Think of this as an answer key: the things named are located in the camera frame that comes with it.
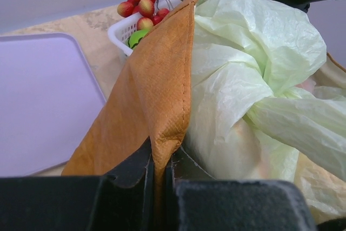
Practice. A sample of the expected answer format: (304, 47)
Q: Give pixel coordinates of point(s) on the white plastic basket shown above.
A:
(119, 32)

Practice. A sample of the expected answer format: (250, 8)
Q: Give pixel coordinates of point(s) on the lavender tray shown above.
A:
(49, 100)

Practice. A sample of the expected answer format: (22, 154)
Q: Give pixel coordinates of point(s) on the red yellow berry sprig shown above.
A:
(151, 12)

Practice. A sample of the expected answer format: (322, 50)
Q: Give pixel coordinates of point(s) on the green toy watermelon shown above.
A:
(136, 37)

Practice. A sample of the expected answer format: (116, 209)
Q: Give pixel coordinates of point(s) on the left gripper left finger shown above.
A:
(121, 199)

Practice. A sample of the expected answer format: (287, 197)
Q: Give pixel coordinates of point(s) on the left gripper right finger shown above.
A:
(196, 201)

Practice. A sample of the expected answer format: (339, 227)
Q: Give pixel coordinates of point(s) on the light green plastic bag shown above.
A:
(253, 108)

